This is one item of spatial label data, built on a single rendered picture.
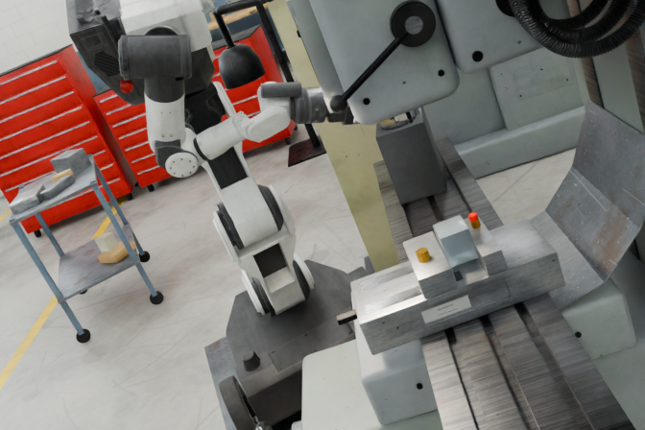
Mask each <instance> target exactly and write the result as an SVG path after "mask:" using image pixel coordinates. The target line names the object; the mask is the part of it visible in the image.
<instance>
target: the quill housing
mask: <svg viewBox="0 0 645 430"><path fill-rule="evenodd" d="M309 1H310V4H311V6H312V9H313V12H314V14H315V16H316V18H317V21H318V24H319V26H320V29H321V32H322V36H323V38H324V41H325V44H326V46H327V49H328V51H329V54H330V57H331V58H332V61H333V64H334V66H335V69H336V71H337V74H338V77H339V79H340V82H341V85H342V87H343V90H344V92H346V91H347V90H348V88H349V87H350V86H351V85H352V84H353V83H354V82H355V81H356V80H357V79H358V78H359V77H360V76H361V75H362V74H363V72H364V71H365V70H366V69H367V68H368V67H369V66H370V65H371V64H372V63H373V62H374V61H375V60H376V59H377V57H378V56H379V55H380V54H381V53H382V52H383V51H384V50H385V49H386V48H387V47H388V46H389V45H390V44H391V43H392V41H393V40H394V36H393V34H392V32H391V29H390V18H391V15H392V13H393V11H394V9H395V8H396V7H397V6H398V5H399V4H401V3H402V2H405V1H408V0H309ZM418 1H420V2H422V3H424V4H425V5H427V6H428V7H429V8H430V9H431V10H432V11H433V13H434V15H435V17H436V29H435V32H434V33H433V35H432V37H431V38H430V39H429V40H428V41H427V42H426V43H424V44H423V45H420V46H418V47H407V46H404V45H402V44H400V45H399V46H398V47H397V48H396V49H395V50H394V51H393V52H392V53H391V54H390V55H389V56H388V57H387V58H386V59H385V61H384V62H383V63H382V64H381V65H380V66H379V67H378V68H377V69H376V70H375V71H374V72H373V73H372V74H371V75H370V77H369V78H368V79H367V80H366V81H365V82H364V83H363V84H362V85H361V86H360V87H359V88H358V89H357V90H356V91H355V92H354V93H353V95H352V96H351V97H350V98H349V99H348V100H347V101H348V103H349V106H350V109H351V111H352V114H353V116H354V118H355V119H356V120H357V121H358V122H359V123H360V124H363V125H366V126H370V125H374V124H377V123H380V122H382V121H385V120H388V119H390V118H393V117H396V116H397V115H400V114H403V113H405V112H408V111H411V110H413V109H416V108H420V107H423V106H426V105H428V104H431V103H434V102H436V101H438V100H441V99H443V98H446V97H449V96H450V95H452V94H454V93H455V92H456V91H457V89H458V87H459V84H460V77H459V73H458V70H457V67H456V64H455V60H454V58H453V55H452V52H451V49H450V46H449V42H448V39H447V36H446V33H445V30H444V26H443V24H442V19H441V16H440V13H439V9H438V6H437V3H436V0H418Z"/></svg>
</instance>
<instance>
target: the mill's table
mask: <svg viewBox="0 0 645 430"><path fill-rule="evenodd" d="M435 142H436V145H437V148H438V150H439V153H440V156H441V160H442V168H443V173H444V178H445V183H446V188H447V190H446V191H443V192H441V193H438V194H434V195H431V196H428V197H425V198H421V199H418V200H415V201H412V202H408V203H404V204H400V203H399V200H398V197H397V195H396V193H395V190H394V186H393V183H392V181H391V178H390V175H389V173H388V170H387V167H386V165H385V162H384V160H381V161H378V162H376V163H373V167H374V171H375V174H376V177H377V181H378V185H379V189H380V192H381V196H382V200H383V204H384V206H385V210H386V214H387V218H388V221H389V225H390V229H391V233H392V236H393V239H394V246H395V249H396V253H397V257H398V261H399V264H401V263H403V262H406V261H409V258H408V256H407V253H406V250H405V249H404V246H403V242H405V241H408V240H410V239H413V238H416V237H418V236H420V235H423V234H425V233H428V232H431V231H433V232H434V234H435V236H436V233H435V231H434V229H433V225H434V224H437V223H439V222H442V221H445V220H447V219H450V218H453V217H455V216H458V215H461V217H462V218H463V219H466V218H468V214H470V213H472V212H476V213H477V215H478V217H479V218H480V219H481V221H482V222H483V224H484V225H485V226H486V228H487V229H488V230H492V229H494V228H497V227H502V226H504V224H503V222H502V221H501V219H500V218H499V216H498V215H497V213H496V212H495V210H494V208H493V207H492V205H491V204H490V202H489V200H488V199H487V197H486V195H485V194H484V192H483V191H482V189H481V188H480V186H479V185H478V183H477V181H476V180H475V178H474V177H473V175H471V173H470V172H469V170H468V168H467V167H466V165H465V163H464V162H463V160H462V159H461V157H460V155H459V154H458V152H457V151H456V149H455V148H454V146H453V145H452V143H451V141H450V140H449V138H448V137H444V138H442V139H439V140H436V141H435ZM436 238H437V236H436ZM419 340H420V343H421V347H422V351H423V355H424V358H425V362H426V366H427V369H428V372H429V376H430V380H431V384H432V387H433V391H434V395H435V398H436V401H437V405H438V409H439V413H440V416H441V420H442V427H443V430H635V428H634V426H633V424H632V423H631V421H630V420H629V418H628V417H627V415H626V413H625V412H624V410H623V409H622V407H621V406H620V404H619V403H618V401H617V399H616V398H615V396H614V395H613V393H612V392H611V390H610V389H609V387H608V385H607V383H606V382H605V380H604V379H603V377H602V376H601V374H600V373H599V371H598V370H597V369H596V367H595V366H594V364H593V363H592V361H591V360H590V358H589V356H588V355H587V353H586V352H585V350H584V348H583V347H582V345H581V343H580V342H579V340H578V339H577V337H576V336H575V334H574V333H573V331H572V329H571V328H570V326H569V325H568V323H567V322H566V320H565V319H564V317H563V315H562V314H561V312H560V310H559V309H558V307H557V306H556V304H555V302H554V301H553V300H552V299H551V297H550V296H549V294H548V293H545V294H542V295H539V296H536V297H534V298H531V299H526V300H524V301H521V302H519V303H516V304H514V305H511V306H508V307H505V308H503V309H500V310H497V311H494V312H492V313H489V314H487V315H484V316H482V317H479V318H476V319H473V320H471V321H468V322H463V323H461V324H458V325H455V326H452V327H449V328H447V329H445V330H442V331H439V332H437V333H434V334H431V335H428V336H426V337H423V338H420V339H419Z"/></svg>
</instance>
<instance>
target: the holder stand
mask: <svg viewBox="0 0 645 430"><path fill-rule="evenodd" d="M419 110H420V112H419V114H418V115H417V116H415V117H413V119H414V122H413V123H412V124H410V123H408V120H405V121H396V120H395V119H394V117H393V118H390V119H388V120H385V121H382V122H380V123H377V124H376V136H375V139H376V141H377V144H378V147H379V149H380V152H381V155H382V157H383V159H384V162H385V165H386V167H387V170H388V173H389V175H390V178H391V181H392V183H393V186H394V190H395V193H396V195H397V197H398V200H399V203H400V204H404V203H408V202H412V201H415V200H418V199H421V198H425V197H428V196H431V195H434V194H438V193H441V192H443V191H446V190H447V188H446V183H445V178H444V173H443V168H442V160H441V156H440V153H439V150H438V148H437V145H436V142H435V139H434V136H433V133H432V131H431V128H430V125H429V122H428V119H427V116H426V113H425V110H424V107H420V108H419Z"/></svg>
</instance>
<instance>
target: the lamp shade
mask: <svg viewBox="0 0 645 430"><path fill-rule="evenodd" d="M218 62H219V70H220V75H221V77H222V80H223V82H224V84H225V86H226V89H232V88H236V87H239V86H242V85H245V84H249V83H251V82H253V81H255V80H257V79H259V78H260V77H262V76H263V75H264V74H265V73H266V71H265V69H264V66H263V64H262V62H261V59H260V57H259V56H258V55H257V54H256V53H255V52H254V51H253V49H252V48H251V47H250V46H249V45H245V44H241V43H239V44H236V43H235V44H234V45H232V46H230V47H227V48H226V50H224V51H223V52H222V54H221V56H220V57H219V59H218Z"/></svg>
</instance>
